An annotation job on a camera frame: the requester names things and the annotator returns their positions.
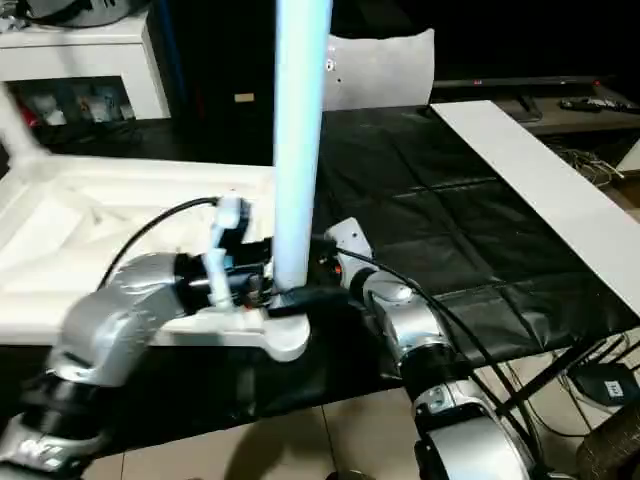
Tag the white plastic table leg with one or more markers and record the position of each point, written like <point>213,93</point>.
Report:
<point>300,125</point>
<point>15,130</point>

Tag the white plastic table top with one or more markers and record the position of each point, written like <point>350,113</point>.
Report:
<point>125,175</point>

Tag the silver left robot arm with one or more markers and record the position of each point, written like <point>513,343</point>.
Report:
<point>115,320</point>

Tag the black table mat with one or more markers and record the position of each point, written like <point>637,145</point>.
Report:
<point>425,225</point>

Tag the small yellow label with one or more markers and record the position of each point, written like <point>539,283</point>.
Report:
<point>244,96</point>

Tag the dark robot right foot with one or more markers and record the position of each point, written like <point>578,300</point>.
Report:
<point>351,475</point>

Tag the white cup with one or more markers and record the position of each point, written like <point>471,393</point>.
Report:
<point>56,114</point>
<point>126,111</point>
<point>104,106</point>

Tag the black sofa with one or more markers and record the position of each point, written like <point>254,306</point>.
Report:
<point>225,50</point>

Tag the grey cushion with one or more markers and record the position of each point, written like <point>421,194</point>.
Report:
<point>390,70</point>

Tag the white low table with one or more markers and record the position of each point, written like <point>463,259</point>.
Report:
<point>540,165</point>

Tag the white cabinet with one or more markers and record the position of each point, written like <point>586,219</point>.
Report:
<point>100,55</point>

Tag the thin black bar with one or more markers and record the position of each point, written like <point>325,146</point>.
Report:
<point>525,81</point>

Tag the black wifi router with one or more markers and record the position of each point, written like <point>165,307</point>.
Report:
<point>602,385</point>

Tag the grey bag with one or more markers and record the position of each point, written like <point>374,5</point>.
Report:
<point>85,11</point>

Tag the black remote control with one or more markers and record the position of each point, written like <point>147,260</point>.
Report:
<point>595,104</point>

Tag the tan cardboard box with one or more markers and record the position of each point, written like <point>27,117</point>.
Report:
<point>630,159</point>

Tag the brown woven basket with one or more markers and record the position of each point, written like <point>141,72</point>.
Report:
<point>610,445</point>

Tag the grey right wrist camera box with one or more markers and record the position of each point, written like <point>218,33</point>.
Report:
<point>352,237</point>

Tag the black metal table frame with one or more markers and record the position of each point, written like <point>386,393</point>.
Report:
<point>550,377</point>

